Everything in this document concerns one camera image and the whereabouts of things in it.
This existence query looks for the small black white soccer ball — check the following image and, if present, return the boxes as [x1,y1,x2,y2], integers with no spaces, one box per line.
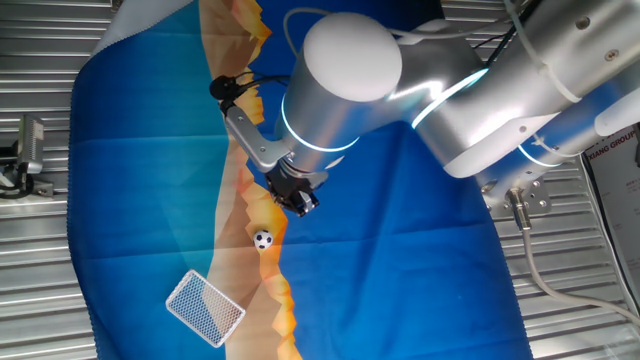
[252,228,275,252]

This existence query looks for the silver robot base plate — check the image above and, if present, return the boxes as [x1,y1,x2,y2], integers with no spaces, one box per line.
[478,173,554,220]

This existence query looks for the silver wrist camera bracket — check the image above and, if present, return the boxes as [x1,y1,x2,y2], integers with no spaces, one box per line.
[221,103,295,175]

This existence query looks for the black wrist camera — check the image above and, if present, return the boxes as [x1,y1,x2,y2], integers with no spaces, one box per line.
[208,74,247,110]

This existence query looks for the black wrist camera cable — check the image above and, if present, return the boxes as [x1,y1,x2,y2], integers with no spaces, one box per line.
[233,71,292,97]

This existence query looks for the white zip tie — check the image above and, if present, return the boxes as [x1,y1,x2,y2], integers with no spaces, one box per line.
[503,0,584,105]
[528,131,572,157]

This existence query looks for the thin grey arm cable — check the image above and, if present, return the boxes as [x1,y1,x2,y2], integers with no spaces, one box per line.
[281,6,507,57]

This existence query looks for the silver exterior camera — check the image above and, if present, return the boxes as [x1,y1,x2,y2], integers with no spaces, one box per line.
[16,114,46,176]

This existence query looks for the white printed poster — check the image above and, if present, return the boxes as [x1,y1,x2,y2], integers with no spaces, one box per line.
[581,123,640,304]

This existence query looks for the metal camera stand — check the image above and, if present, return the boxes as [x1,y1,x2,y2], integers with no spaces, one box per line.
[0,144,56,201]

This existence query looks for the white mesh toy goal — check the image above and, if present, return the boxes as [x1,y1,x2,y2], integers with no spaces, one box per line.
[164,268,247,349]

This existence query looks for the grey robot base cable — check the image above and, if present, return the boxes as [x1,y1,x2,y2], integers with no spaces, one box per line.
[504,187,640,329]

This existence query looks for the blue orange printed cloth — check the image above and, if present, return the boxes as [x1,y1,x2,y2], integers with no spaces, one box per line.
[66,0,534,360]

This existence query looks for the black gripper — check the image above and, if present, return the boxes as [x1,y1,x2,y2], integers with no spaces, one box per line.
[263,158,330,219]

